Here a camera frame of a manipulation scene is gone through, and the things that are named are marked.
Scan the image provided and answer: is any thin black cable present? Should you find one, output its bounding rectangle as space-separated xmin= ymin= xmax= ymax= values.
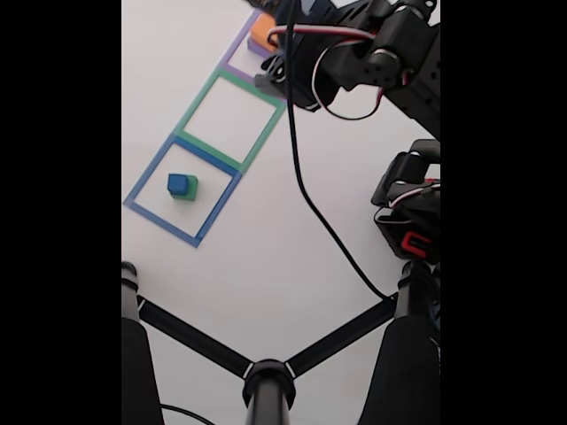
xmin=159 ymin=401 xmax=218 ymax=425

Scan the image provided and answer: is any blue tape square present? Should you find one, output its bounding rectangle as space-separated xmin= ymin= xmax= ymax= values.
xmin=122 ymin=132 xmax=244 ymax=249

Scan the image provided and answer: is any green tape square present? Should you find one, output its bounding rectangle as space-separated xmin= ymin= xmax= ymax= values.
xmin=172 ymin=66 xmax=287 ymax=174

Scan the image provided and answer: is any green cube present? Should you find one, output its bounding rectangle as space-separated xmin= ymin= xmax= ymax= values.
xmin=171 ymin=174 xmax=199 ymax=202

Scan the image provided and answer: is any large purple cube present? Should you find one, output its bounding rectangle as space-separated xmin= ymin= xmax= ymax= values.
xmin=246 ymin=37 xmax=278 ymax=60

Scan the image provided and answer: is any orange cube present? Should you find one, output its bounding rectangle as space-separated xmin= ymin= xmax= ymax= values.
xmin=250 ymin=12 xmax=281 ymax=50

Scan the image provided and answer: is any purple tape square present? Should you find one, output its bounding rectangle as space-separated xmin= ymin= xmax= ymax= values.
xmin=220 ymin=8 xmax=289 ymax=101

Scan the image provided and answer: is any red table clamp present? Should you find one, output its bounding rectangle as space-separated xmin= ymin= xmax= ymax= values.
xmin=400 ymin=230 xmax=433 ymax=258

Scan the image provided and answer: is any black camera cable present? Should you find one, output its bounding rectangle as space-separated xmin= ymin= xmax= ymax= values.
xmin=284 ymin=0 xmax=398 ymax=302

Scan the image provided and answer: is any black gripper camera board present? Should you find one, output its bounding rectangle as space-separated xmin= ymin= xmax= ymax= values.
xmin=247 ymin=0 xmax=298 ymax=13

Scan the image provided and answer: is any small blue cube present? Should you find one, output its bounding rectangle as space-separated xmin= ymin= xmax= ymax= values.
xmin=167 ymin=173 xmax=189 ymax=196

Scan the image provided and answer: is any black tripod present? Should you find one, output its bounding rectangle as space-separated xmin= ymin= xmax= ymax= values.
xmin=121 ymin=260 xmax=441 ymax=425

